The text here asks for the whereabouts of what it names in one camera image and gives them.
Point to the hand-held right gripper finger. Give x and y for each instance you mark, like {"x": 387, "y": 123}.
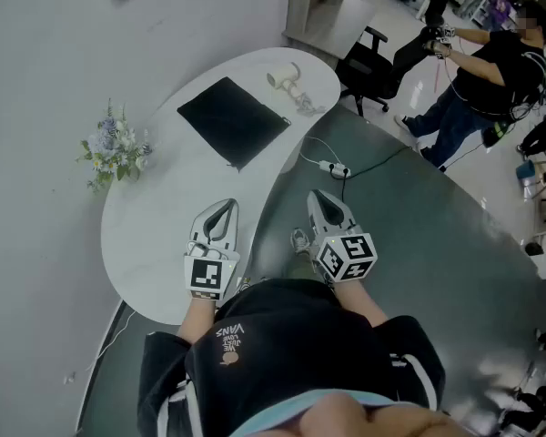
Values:
{"x": 343, "y": 216}
{"x": 315, "y": 214}

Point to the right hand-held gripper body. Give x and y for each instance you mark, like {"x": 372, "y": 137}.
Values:
{"x": 346, "y": 257}

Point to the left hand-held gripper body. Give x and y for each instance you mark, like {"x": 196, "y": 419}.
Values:
{"x": 207, "y": 273}

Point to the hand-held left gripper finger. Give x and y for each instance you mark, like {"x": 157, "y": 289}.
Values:
{"x": 200, "y": 226}
{"x": 233, "y": 226}

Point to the black fabric pouch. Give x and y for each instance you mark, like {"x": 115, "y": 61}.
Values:
{"x": 232, "y": 116}

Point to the white hair dryer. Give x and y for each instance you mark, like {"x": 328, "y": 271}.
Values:
{"x": 282, "y": 76}

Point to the person's right forearm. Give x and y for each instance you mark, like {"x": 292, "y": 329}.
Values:
{"x": 357, "y": 301}

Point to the person's left forearm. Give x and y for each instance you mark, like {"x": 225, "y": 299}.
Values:
{"x": 198, "y": 321}

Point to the person's grey shoe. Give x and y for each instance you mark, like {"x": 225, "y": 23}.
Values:
{"x": 300, "y": 240}

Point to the white power strip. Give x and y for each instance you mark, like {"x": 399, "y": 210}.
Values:
{"x": 334, "y": 168}

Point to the person's black shirt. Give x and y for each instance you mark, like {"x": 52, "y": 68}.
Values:
{"x": 300, "y": 348}

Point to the blue and white flower bouquet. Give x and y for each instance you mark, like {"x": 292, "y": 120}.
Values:
{"x": 114, "y": 146}

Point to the black office chair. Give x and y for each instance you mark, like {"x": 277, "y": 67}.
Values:
{"x": 368, "y": 68}

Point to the light blue face mask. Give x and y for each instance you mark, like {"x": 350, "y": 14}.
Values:
{"x": 273, "y": 410}

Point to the person's chin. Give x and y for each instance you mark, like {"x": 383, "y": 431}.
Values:
{"x": 346, "y": 417}

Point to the blue bin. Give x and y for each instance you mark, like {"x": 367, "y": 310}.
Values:
{"x": 526, "y": 170}

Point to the grey wooden shelf unit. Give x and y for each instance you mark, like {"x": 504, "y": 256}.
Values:
{"x": 327, "y": 21}

